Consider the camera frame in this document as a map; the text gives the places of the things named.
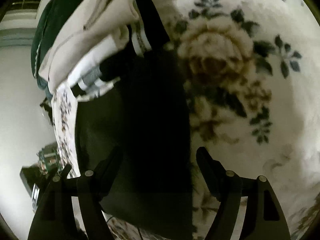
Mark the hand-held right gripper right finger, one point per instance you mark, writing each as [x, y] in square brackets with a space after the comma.
[210, 172]

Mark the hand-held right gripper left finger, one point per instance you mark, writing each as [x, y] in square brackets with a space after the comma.
[110, 177]

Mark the dark striped sweater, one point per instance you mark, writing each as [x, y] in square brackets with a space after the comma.
[150, 130]

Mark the pile of dark clothes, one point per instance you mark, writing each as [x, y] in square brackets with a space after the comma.
[46, 105]

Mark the stack of folded clothes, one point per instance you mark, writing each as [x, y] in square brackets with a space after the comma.
[87, 25]

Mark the green storage rack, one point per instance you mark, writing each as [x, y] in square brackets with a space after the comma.
[48, 158]

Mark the floral bed sheet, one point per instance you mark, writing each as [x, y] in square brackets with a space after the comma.
[250, 80]

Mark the black and white folded garment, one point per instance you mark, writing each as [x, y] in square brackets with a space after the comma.
[86, 67]

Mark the dark green folded quilt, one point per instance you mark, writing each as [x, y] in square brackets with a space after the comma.
[50, 22]

